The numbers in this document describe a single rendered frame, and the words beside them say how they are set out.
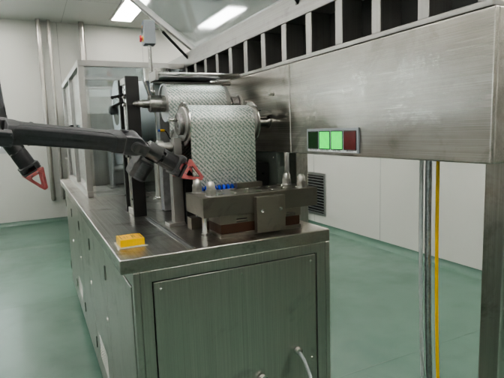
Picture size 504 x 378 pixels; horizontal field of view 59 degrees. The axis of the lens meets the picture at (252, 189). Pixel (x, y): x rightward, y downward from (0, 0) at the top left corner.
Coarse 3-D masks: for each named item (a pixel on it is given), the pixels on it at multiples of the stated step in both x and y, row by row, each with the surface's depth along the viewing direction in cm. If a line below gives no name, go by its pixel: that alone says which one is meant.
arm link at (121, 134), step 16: (16, 128) 114; (32, 128) 117; (48, 128) 119; (64, 128) 122; (80, 128) 126; (0, 144) 111; (16, 144) 116; (32, 144) 118; (48, 144) 121; (64, 144) 123; (80, 144) 125; (96, 144) 128; (112, 144) 130; (128, 144) 132; (144, 144) 135
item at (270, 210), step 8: (256, 200) 135; (264, 200) 136; (272, 200) 137; (280, 200) 139; (256, 208) 135; (264, 208) 136; (272, 208) 138; (280, 208) 139; (256, 216) 136; (264, 216) 137; (272, 216) 138; (280, 216) 139; (256, 224) 136; (264, 224) 137; (272, 224) 138; (280, 224) 140
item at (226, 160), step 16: (192, 144) 147; (208, 144) 149; (224, 144) 152; (240, 144) 154; (208, 160) 150; (224, 160) 152; (240, 160) 155; (208, 176) 150; (224, 176) 153; (240, 176) 156
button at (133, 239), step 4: (116, 236) 132; (120, 236) 131; (124, 236) 131; (128, 236) 131; (132, 236) 130; (136, 236) 130; (140, 236) 130; (116, 240) 132; (120, 240) 127; (124, 240) 127; (128, 240) 127; (132, 240) 128; (136, 240) 128; (140, 240) 129; (144, 240) 129; (120, 244) 127; (124, 244) 127; (128, 244) 128; (132, 244) 128; (136, 244) 129; (140, 244) 129
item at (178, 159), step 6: (162, 156) 140; (168, 156) 141; (174, 156) 142; (180, 156) 143; (162, 162) 141; (168, 162) 141; (174, 162) 142; (180, 162) 140; (168, 168) 142; (174, 168) 142
